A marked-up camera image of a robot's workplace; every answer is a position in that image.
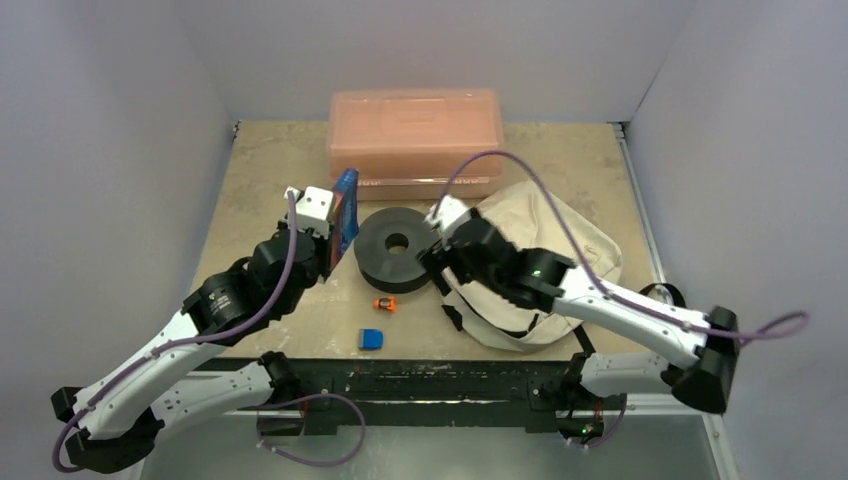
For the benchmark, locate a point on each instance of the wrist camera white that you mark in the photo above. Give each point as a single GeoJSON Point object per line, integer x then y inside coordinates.
{"type": "Point", "coordinates": [312, 210]}
{"type": "Point", "coordinates": [446, 215]}

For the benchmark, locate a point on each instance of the black filament spool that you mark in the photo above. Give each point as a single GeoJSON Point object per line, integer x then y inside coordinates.
{"type": "Point", "coordinates": [387, 246]}

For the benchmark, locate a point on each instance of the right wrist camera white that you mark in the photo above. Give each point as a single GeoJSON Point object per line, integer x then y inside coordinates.
{"type": "Point", "coordinates": [446, 215]}

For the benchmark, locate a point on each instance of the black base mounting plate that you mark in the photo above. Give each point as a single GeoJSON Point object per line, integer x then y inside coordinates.
{"type": "Point", "coordinates": [536, 396]}

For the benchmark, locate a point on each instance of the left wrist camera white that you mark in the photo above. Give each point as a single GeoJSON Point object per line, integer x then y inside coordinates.
{"type": "Point", "coordinates": [312, 210]}

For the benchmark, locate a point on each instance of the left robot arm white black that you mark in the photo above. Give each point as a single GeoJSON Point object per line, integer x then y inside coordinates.
{"type": "Point", "coordinates": [117, 421]}

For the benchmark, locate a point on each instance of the aluminium rail right side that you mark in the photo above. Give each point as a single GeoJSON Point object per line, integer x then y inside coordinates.
{"type": "Point", "coordinates": [636, 185]}

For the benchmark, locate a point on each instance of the small orange toy car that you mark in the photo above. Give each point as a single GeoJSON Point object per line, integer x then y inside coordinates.
{"type": "Point", "coordinates": [385, 303]}

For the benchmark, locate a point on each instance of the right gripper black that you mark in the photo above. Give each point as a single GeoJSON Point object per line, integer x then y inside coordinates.
{"type": "Point", "coordinates": [449, 249]}

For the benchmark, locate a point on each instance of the blue eraser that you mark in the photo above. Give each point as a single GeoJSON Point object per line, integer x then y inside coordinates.
{"type": "Point", "coordinates": [370, 339]}

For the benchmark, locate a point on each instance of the cream canvas backpack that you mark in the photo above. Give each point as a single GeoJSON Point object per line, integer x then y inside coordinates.
{"type": "Point", "coordinates": [528, 219]}

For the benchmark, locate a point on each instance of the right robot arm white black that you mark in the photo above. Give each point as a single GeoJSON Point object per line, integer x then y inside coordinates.
{"type": "Point", "coordinates": [693, 354]}

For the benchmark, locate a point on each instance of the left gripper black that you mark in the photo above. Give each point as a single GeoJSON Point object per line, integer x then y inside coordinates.
{"type": "Point", "coordinates": [323, 246]}

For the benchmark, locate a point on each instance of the pink translucent storage box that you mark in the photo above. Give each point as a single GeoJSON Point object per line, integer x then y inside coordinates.
{"type": "Point", "coordinates": [405, 143]}

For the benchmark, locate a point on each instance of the orange cover book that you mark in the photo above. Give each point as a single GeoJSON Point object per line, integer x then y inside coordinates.
{"type": "Point", "coordinates": [343, 219]}

